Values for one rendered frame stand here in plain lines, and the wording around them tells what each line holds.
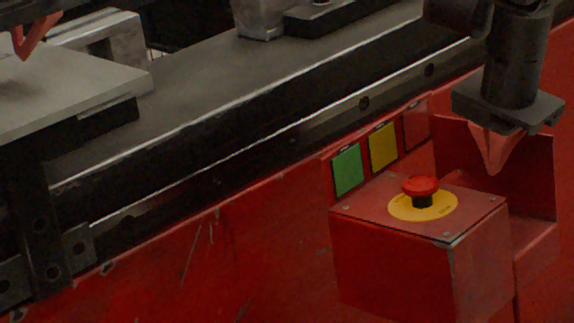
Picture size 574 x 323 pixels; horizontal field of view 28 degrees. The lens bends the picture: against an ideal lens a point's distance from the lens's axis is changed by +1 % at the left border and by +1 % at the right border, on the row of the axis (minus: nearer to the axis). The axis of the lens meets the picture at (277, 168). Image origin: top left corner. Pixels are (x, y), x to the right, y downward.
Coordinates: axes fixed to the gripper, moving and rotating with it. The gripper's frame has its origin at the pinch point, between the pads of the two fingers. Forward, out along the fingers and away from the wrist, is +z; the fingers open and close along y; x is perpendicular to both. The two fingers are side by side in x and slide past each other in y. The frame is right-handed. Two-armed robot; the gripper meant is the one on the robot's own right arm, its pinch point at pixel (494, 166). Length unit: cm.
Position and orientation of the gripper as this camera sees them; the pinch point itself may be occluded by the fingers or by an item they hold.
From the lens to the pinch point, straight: 128.7
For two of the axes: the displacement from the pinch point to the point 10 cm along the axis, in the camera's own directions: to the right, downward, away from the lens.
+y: -7.5, -4.1, 5.2
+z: -0.4, 8.1, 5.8
